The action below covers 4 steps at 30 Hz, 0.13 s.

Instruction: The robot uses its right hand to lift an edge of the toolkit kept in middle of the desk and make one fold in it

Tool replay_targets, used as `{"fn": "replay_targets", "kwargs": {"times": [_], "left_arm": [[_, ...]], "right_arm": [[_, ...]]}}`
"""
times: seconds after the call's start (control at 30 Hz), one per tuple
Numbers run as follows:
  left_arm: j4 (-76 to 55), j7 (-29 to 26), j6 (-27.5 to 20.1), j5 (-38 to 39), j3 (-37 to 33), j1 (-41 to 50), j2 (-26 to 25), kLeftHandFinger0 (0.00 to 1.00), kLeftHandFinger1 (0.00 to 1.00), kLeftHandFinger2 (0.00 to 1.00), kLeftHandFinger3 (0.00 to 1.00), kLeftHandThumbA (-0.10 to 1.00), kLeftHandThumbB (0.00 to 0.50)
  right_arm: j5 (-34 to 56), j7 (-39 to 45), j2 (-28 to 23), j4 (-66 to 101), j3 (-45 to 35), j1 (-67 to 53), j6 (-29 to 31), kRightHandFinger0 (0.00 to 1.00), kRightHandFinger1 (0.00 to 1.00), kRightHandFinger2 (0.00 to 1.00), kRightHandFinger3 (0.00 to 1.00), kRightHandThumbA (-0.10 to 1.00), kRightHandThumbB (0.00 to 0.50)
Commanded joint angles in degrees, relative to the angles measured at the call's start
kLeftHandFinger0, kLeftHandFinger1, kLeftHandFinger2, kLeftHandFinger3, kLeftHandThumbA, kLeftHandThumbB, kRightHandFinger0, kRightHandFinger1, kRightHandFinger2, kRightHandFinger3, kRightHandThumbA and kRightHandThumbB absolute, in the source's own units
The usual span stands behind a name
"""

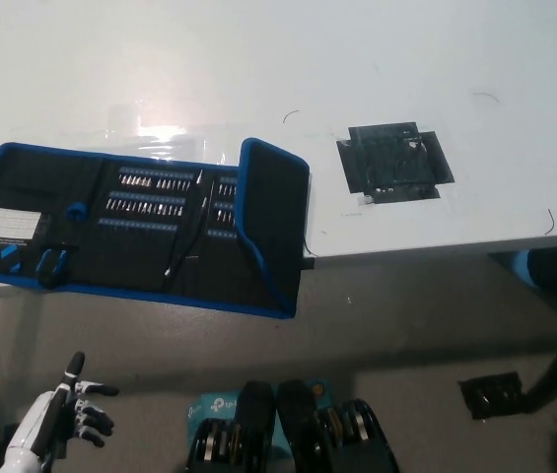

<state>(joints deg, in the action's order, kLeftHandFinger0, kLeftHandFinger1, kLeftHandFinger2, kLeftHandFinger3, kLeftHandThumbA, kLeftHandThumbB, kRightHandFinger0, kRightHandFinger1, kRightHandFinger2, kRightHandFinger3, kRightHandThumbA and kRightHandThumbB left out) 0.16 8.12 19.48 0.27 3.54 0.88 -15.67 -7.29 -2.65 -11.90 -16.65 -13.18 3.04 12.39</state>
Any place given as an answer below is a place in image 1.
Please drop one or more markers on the small black tape strip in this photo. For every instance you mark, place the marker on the small black tape strip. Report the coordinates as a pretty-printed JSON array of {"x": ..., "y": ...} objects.
[{"x": 309, "y": 263}]

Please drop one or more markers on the black tape patch on table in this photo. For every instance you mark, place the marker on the black tape patch on table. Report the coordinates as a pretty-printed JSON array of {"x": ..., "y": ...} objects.
[{"x": 394, "y": 160}]

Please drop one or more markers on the blue black clip tool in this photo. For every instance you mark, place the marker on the blue black clip tool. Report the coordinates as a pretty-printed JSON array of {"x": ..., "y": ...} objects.
[{"x": 51, "y": 266}]

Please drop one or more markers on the blue triangular pick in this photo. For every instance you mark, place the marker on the blue triangular pick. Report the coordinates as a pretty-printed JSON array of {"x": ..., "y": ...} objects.
[
  {"x": 16, "y": 267},
  {"x": 9, "y": 253}
]

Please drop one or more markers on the white grid card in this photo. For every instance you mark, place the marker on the white grid card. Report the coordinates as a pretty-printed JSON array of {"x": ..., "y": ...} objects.
[{"x": 10, "y": 221}]

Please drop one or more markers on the black blue-trimmed toolkit roll case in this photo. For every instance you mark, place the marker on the black blue-trimmed toolkit roll case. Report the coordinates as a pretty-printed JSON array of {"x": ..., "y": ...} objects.
[{"x": 125, "y": 256}]

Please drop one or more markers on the teal tp-link box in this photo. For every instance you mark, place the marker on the teal tp-link box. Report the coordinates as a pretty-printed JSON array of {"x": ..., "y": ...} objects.
[{"x": 214, "y": 406}]

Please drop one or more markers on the blue round suction cup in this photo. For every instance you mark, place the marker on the blue round suction cup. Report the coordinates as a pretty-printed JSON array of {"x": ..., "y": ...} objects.
[{"x": 76, "y": 212}]

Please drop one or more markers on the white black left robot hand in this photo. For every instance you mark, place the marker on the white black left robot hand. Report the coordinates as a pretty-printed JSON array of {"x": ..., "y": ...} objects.
[{"x": 46, "y": 419}]

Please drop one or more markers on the black tweezers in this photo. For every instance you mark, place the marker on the black tweezers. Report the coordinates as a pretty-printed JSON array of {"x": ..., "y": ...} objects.
[{"x": 199, "y": 222}]

